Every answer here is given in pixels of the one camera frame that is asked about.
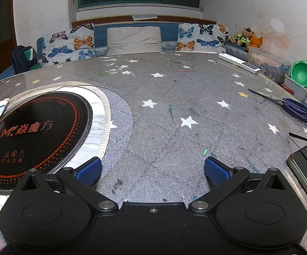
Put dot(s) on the teddy bear in yellow vest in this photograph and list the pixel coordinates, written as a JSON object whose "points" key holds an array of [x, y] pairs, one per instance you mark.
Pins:
{"points": [[243, 38]]}

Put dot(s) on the small butterfly print cushion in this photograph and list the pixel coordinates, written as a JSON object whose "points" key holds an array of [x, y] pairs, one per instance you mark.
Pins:
{"points": [[201, 38]]}

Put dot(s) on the black white plush toy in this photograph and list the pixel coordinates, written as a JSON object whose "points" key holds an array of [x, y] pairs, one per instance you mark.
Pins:
{"points": [[228, 36]]}

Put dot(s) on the white power strip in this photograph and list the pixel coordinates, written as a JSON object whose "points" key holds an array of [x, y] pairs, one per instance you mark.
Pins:
{"points": [[238, 63]]}

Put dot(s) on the black round induction cooker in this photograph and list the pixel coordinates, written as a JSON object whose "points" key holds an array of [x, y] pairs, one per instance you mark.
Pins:
{"points": [[36, 138]]}

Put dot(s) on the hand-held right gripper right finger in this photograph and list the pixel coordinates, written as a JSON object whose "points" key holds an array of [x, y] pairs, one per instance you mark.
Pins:
{"points": [[217, 170]]}

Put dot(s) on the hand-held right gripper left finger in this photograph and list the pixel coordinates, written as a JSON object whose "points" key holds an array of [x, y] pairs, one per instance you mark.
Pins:
{"points": [[91, 171]]}

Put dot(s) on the wooden sofa ledge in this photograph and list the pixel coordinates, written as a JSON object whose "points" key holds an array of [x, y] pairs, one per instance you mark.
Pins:
{"points": [[116, 20]]}

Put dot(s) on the large butterfly print cushion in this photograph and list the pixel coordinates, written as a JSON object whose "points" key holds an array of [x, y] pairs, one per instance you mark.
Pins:
{"points": [[68, 43]]}

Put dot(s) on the clear plastic toy box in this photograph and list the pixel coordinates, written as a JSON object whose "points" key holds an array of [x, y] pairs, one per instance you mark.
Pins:
{"points": [[269, 63]]}

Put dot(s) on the green bowl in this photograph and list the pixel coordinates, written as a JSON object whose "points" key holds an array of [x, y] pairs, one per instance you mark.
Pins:
{"points": [[301, 74]]}

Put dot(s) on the orange plush toy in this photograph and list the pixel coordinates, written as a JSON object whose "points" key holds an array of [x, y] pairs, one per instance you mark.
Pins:
{"points": [[255, 42]]}

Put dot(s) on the white plastic box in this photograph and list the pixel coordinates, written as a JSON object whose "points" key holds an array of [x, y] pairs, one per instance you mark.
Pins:
{"points": [[298, 91]]}

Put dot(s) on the blue sofa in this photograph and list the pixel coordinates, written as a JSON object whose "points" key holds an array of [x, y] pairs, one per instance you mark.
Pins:
{"points": [[101, 35]]}

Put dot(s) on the grey pillow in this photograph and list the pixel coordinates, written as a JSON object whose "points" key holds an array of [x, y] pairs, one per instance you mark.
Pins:
{"points": [[133, 41]]}

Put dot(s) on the dark blue backpack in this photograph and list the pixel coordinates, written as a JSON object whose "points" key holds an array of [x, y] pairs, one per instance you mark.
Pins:
{"points": [[20, 61]]}

